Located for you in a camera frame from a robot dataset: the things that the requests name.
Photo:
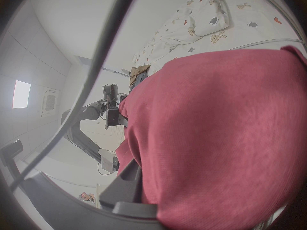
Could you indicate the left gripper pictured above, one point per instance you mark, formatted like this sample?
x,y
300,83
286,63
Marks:
x,y
112,118

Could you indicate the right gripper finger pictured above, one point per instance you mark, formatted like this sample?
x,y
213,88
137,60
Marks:
x,y
124,188

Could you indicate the red shirt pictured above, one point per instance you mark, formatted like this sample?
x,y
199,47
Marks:
x,y
215,140

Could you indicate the grey garment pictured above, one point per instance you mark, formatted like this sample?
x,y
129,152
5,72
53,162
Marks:
x,y
138,80

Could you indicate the brown garment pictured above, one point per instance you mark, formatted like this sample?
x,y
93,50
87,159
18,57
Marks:
x,y
140,69

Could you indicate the ceiling air conditioner vent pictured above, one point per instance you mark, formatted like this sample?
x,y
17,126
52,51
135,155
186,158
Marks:
x,y
49,103

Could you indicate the square ceiling light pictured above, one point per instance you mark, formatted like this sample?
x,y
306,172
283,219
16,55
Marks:
x,y
22,94

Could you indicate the white printed quilt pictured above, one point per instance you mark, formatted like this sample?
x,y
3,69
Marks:
x,y
187,32

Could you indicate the bed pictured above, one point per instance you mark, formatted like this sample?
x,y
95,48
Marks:
x,y
251,15

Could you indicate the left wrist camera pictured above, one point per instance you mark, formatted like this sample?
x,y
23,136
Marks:
x,y
121,99

